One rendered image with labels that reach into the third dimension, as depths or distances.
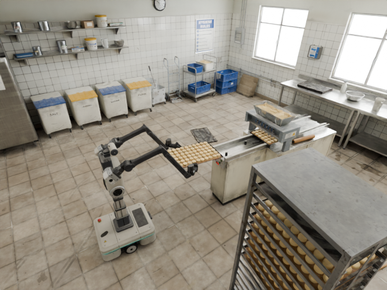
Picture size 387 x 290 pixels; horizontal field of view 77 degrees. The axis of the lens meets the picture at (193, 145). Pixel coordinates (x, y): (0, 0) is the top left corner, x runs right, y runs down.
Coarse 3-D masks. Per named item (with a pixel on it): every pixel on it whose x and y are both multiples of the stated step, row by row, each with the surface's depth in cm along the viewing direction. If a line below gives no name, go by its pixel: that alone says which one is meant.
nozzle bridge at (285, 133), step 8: (248, 112) 353; (248, 120) 362; (256, 120) 355; (264, 120) 332; (264, 128) 340; (280, 128) 313; (288, 128) 313; (296, 128) 315; (280, 136) 310; (288, 136) 315; (296, 136) 325; (288, 144) 324
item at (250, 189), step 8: (256, 176) 145; (248, 184) 150; (248, 192) 153; (248, 200) 155; (248, 208) 160; (248, 216) 165; (240, 232) 175; (240, 240) 178; (240, 248) 183; (240, 256) 190; (232, 272) 204; (232, 280) 208; (232, 288) 215
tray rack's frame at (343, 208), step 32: (288, 160) 147; (320, 160) 148; (288, 192) 124; (320, 192) 124; (352, 192) 124; (320, 224) 107; (352, 224) 107; (384, 224) 107; (352, 256) 95; (256, 288) 244
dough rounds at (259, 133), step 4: (252, 132) 356; (256, 132) 358; (260, 132) 355; (264, 132) 359; (260, 136) 346; (264, 136) 346; (268, 136) 346; (264, 140) 338; (268, 140) 340; (272, 140) 337; (276, 140) 339
